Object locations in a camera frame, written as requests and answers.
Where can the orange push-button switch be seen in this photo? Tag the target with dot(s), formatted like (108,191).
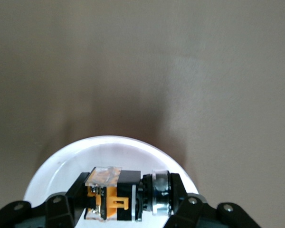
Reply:
(126,180)

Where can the pale pink round plate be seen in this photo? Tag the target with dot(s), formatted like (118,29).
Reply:
(109,154)

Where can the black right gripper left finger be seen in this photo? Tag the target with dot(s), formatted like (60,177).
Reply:
(59,209)

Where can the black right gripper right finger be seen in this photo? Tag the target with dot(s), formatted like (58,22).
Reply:
(192,211)

